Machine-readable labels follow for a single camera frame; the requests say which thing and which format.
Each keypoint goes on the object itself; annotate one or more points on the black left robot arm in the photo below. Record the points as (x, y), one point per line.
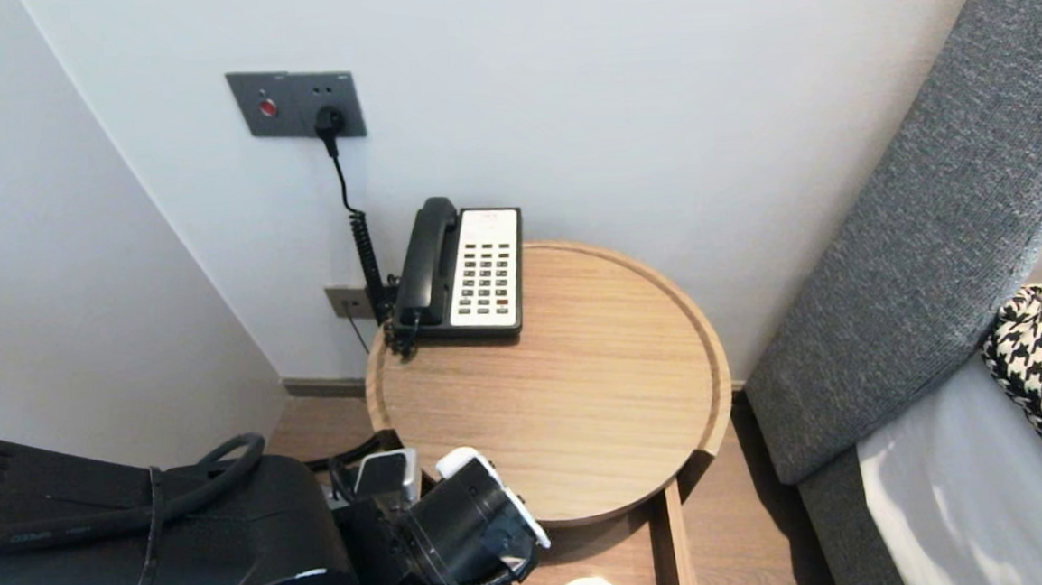
(231, 572)

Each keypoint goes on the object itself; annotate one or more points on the curved front wooden drawer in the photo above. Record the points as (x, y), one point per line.
(672, 545)

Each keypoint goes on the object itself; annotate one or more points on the grey wall power socket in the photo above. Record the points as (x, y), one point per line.
(339, 89)

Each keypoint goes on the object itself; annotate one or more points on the black telephone handset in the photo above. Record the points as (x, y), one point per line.
(428, 253)

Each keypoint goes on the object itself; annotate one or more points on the grey fabric bed frame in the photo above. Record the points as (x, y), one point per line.
(848, 535)

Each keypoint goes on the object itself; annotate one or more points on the black and white desk telephone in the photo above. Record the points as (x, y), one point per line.
(488, 272)

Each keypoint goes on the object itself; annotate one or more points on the beige wall phone socket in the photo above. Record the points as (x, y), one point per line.
(345, 301)

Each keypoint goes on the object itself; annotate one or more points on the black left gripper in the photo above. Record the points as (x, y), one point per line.
(468, 531)

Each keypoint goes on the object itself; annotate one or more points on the black power plug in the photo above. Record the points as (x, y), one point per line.
(330, 121)

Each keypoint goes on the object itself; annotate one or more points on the white left wrist end plate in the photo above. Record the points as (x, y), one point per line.
(466, 459)

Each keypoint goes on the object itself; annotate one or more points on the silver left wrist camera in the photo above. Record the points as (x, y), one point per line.
(387, 472)

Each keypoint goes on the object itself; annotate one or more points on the round wooden side table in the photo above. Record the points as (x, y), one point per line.
(564, 398)

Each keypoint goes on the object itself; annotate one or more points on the grey switch plate red button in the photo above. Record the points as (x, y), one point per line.
(259, 104)

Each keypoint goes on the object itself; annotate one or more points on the grey upholstered headboard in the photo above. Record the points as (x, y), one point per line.
(917, 259)

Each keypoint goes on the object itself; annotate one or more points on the grey skirting board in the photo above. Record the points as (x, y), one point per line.
(323, 388)

